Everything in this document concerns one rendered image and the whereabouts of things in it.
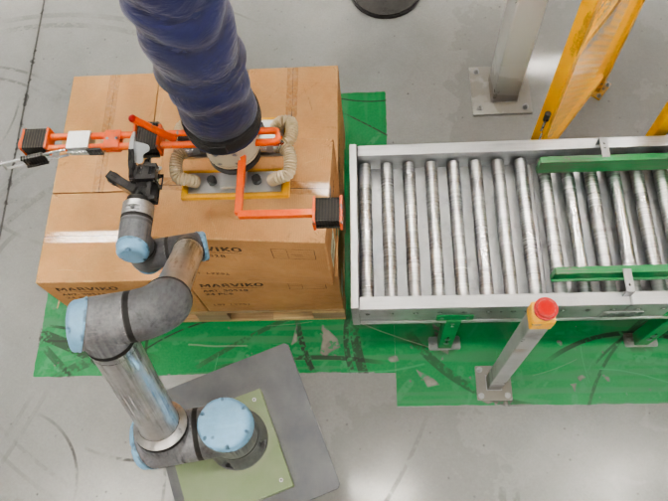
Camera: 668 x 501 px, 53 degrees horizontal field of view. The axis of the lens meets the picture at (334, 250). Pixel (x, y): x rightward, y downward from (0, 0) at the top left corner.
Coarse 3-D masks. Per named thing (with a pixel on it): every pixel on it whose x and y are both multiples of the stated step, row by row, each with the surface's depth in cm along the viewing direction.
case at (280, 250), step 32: (192, 160) 236; (320, 160) 232; (160, 192) 232; (320, 192) 227; (160, 224) 227; (192, 224) 226; (224, 224) 225; (256, 224) 224; (288, 224) 224; (224, 256) 237; (256, 256) 235; (288, 256) 233; (320, 256) 231
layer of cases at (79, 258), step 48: (96, 96) 299; (144, 96) 297; (288, 96) 292; (336, 96) 290; (336, 144) 281; (96, 192) 280; (48, 240) 273; (96, 240) 271; (48, 288) 271; (96, 288) 271; (192, 288) 271; (240, 288) 271; (288, 288) 271; (336, 288) 271
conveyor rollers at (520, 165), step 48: (384, 192) 271; (432, 192) 269; (480, 192) 267; (528, 192) 266; (576, 192) 265; (384, 240) 263; (432, 240) 261; (480, 240) 259; (528, 240) 258; (576, 240) 257; (624, 240) 255; (432, 288) 254; (480, 288) 253
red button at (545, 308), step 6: (540, 300) 197; (546, 300) 197; (552, 300) 197; (534, 306) 198; (540, 306) 197; (546, 306) 197; (552, 306) 197; (534, 312) 198; (540, 312) 196; (546, 312) 196; (552, 312) 196; (540, 318) 197; (546, 318) 196; (552, 318) 196
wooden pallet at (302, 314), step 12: (192, 312) 299; (204, 312) 299; (216, 312) 299; (228, 312) 299; (240, 312) 299; (252, 312) 299; (264, 312) 309; (276, 312) 309; (288, 312) 309; (300, 312) 308; (312, 312) 299; (324, 312) 299; (336, 312) 299
